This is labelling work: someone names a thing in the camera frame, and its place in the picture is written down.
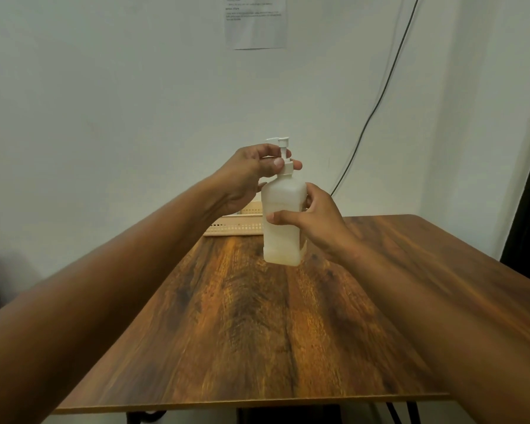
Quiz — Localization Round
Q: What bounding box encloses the person's left hand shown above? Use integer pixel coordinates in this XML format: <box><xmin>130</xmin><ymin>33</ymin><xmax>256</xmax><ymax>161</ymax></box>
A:
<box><xmin>212</xmin><ymin>144</ymin><xmax>303</xmax><ymax>216</ymax></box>

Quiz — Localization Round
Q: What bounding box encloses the person's right hand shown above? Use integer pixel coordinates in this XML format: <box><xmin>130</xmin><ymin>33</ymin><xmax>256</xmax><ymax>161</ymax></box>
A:
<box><xmin>266</xmin><ymin>182</ymin><xmax>359</xmax><ymax>262</ymax></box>

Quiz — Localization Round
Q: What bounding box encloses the white pump dispenser head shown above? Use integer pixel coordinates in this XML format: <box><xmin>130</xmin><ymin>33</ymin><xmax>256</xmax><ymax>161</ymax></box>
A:
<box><xmin>266</xmin><ymin>137</ymin><xmax>295</xmax><ymax>176</ymax></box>

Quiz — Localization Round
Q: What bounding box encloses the white translucent plastic bottle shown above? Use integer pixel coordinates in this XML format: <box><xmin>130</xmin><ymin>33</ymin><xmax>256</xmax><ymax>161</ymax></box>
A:
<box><xmin>260</xmin><ymin>173</ymin><xmax>309</xmax><ymax>266</ymax></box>

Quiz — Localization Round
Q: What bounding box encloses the person's right forearm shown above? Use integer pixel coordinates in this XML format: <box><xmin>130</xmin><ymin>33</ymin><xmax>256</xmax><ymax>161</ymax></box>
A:
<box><xmin>336</xmin><ymin>234</ymin><xmax>530</xmax><ymax>424</ymax></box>

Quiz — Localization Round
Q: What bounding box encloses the person's left forearm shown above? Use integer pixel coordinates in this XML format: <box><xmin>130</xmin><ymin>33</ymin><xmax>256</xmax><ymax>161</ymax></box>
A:
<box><xmin>0</xmin><ymin>172</ymin><xmax>231</xmax><ymax>424</ymax></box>

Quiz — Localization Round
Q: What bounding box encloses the beige perforated plastic basket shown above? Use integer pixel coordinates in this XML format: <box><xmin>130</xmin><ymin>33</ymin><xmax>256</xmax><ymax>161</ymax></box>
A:
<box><xmin>203</xmin><ymin>203</ymin><xmax>265</xmax><ymax>237</ymax></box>

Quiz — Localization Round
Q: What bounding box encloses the white printed paper sheet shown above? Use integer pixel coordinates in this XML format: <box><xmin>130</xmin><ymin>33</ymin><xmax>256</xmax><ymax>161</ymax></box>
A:
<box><xmin>224</xmin><ymin>0</ymin><xmax>288</xmax><ymax>51</ymax></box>

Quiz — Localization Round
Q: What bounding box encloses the black hanging cable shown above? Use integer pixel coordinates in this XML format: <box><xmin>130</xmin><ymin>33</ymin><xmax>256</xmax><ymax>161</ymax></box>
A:
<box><xmin>329</xmin><ymin>0</ymin><xmax>421</xmax><ymax>197</ymax></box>

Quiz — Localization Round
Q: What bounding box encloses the black table frame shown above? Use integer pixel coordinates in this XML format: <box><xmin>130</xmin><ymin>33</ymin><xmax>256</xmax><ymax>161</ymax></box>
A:
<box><xmin>236</xmin><ymin>404</ymin><xmax>341</xmax><ymax>424</ymax></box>

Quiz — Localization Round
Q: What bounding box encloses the black door frame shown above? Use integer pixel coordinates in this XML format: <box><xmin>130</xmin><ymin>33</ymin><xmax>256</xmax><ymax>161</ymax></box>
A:
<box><xmin>500</xmin><ymin>122</ymin><xmax>530</xmax><ymax>284</ymax></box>

